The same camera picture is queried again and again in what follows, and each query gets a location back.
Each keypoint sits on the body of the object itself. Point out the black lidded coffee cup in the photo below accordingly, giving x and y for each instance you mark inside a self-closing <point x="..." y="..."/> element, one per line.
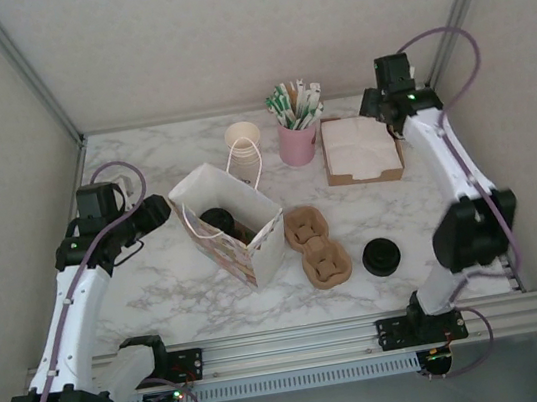
<point x="217" y="220"/>

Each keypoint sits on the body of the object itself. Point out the cartoon print paper bag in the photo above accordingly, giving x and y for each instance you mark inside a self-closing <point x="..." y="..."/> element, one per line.
<point x="267" y="257"/>

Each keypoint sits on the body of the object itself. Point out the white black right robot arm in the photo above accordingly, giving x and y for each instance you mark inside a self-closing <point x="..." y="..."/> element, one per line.
<point x="438" y="155"/>

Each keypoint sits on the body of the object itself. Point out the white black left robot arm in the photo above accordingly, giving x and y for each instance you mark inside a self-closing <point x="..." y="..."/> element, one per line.
<point x="69" y="322"/>

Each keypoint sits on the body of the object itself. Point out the black coffee cup lid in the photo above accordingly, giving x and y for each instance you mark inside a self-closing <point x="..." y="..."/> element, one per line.
<point x="381" y="256"/>

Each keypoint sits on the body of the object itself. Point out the white napkin stack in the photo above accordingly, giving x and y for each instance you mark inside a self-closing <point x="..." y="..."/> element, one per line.
<point x="356" y="147"/>

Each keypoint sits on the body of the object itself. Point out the brown cardboard napkin tray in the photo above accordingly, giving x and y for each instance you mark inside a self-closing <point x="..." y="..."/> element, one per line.
<point x="366" y="178"/>

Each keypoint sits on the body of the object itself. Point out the white wrapped straw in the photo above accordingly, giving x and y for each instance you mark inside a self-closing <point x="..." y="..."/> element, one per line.
<point x="302" y="100"/>
<point x="317" y="113"/>
<point x="312" y="103"/>

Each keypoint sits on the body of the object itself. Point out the pink straw holder cup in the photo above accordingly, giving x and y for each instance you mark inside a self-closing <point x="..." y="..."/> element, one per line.
<point x="297" y="146"/>

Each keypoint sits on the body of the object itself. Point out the beige paper cup stack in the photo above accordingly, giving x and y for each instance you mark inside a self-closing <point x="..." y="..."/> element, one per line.
<point x="242" y="136"/>

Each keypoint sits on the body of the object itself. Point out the small circuit board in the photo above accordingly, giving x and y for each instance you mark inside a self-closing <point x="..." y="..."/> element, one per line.
<point x="438" y="357"/>
<point x="169" y="397"/>

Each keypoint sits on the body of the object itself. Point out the aluminium frame post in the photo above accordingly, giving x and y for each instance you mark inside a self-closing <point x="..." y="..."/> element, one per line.
<point x="30" y="70"/>
<point x="461" y="5"/>

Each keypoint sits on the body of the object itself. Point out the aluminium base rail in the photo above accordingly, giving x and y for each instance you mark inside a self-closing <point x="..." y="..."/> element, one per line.
<point x="290" y="347"/>

